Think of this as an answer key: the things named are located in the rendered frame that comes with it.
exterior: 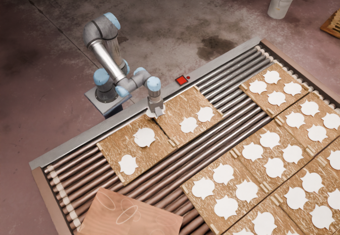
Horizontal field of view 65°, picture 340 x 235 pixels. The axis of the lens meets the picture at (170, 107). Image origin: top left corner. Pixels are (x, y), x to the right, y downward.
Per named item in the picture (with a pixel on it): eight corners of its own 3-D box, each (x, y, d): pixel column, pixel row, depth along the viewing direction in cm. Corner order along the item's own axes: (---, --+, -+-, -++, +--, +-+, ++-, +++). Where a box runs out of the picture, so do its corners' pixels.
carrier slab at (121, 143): (96, 145, 180) (95, 144, 179) (146, 113, 194) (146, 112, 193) (124, 186, 165) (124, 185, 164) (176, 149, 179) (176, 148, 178)
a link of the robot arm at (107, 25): (107, 76, 203) (87, 16, 157) (123, 66, 208) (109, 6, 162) (116, 85, 198) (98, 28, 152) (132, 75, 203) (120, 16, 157)
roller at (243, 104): (67, 216, 160) (64, 214, 156) (288, 72, 222) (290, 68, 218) (70, 223, 158) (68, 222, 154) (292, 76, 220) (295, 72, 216)
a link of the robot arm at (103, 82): (93, 84, 200) (88, 72, 188) (108, 75, 204) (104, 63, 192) (101, 94, 195) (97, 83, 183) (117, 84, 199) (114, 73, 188)
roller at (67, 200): (60, 202, 164) (57, 200, 160) (279, 65, 227) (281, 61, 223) (64, 209, 162) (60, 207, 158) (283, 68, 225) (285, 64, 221)
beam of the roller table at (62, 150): (32, 165, 179) (28, 162, 174) (254, 40, 246) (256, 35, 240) (36, 175, 175) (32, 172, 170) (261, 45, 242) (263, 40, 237)
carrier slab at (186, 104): (149, 113, 195) (149, 111, 193) (193, 86, 208) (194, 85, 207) (178, 149, 179) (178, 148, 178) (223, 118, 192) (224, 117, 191)
